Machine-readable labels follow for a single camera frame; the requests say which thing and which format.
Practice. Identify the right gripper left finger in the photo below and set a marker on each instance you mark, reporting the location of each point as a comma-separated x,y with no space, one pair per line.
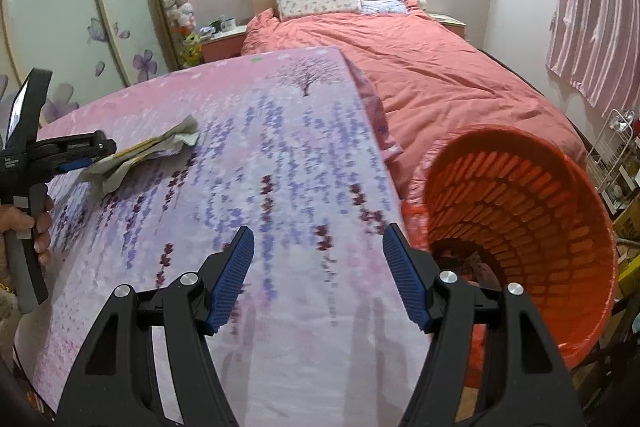
113,381

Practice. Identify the snack wrapper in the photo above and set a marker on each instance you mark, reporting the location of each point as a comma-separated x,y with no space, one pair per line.
108,174

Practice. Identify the hanging plush toys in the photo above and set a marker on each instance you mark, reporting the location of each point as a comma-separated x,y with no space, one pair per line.
183,28

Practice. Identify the white mug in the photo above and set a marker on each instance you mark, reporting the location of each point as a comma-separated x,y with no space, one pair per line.
227,24

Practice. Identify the white wire rack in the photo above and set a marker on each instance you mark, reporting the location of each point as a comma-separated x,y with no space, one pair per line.
613,160

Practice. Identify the pink striped curtain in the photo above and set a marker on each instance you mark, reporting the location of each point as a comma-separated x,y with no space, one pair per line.
595,48

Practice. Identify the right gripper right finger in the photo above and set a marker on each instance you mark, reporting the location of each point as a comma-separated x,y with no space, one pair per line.
524,381

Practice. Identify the floral sliding wardrobe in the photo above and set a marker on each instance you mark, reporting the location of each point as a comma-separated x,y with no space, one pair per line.
92,47

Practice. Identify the person left hand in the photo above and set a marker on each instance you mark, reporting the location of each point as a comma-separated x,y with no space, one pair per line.
13,219

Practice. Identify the pink white nightstand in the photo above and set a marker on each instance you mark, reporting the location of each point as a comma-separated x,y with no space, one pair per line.
226,44

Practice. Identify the orange plastic laundry basket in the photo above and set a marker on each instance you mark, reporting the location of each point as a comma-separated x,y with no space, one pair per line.
532,216

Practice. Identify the coral red duvet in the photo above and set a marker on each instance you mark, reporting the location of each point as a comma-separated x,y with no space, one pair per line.
430,81

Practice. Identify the right bedside table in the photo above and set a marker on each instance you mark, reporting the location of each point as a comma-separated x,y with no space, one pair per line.
451,23

